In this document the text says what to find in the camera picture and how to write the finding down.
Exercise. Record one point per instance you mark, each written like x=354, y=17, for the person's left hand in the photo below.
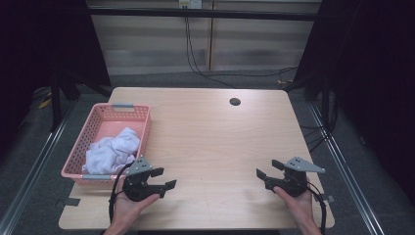
x=127, y=212

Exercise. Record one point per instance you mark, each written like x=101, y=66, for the person's right hand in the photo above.
x=298, y=207

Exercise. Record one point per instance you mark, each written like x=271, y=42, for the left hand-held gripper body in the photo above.
x=138, y=189

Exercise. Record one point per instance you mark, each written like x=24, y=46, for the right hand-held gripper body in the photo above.
x=292, y=184

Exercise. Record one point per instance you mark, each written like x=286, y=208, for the white wall power outlet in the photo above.
x=190, y=4

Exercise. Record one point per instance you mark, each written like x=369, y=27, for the metal floor rail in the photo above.
x=29, y=178
x=342, y=163

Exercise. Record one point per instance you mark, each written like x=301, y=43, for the black metal stand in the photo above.
x=55, y=104

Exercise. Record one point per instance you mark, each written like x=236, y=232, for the white printed towel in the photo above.
x=111, y=153

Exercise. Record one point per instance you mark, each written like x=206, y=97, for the grey tape piece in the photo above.
x=329, y=198
x=71, y=201

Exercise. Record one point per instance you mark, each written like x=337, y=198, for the yellow floor item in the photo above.
x=44, y=103

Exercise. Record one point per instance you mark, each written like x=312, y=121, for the pink plastic basket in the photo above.
x=114, y=125

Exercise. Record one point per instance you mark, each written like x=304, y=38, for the black horizontal bar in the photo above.
x=202, y=13

